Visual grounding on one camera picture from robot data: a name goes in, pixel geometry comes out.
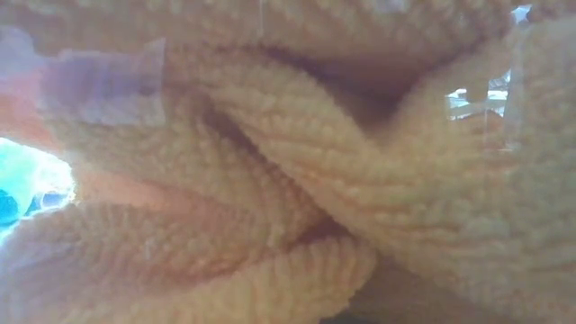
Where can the orange microfiber towel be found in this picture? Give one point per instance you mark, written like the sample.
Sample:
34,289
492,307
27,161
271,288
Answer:
180,279
337,171

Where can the clear plastic bin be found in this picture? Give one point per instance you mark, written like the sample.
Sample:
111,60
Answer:
103,85

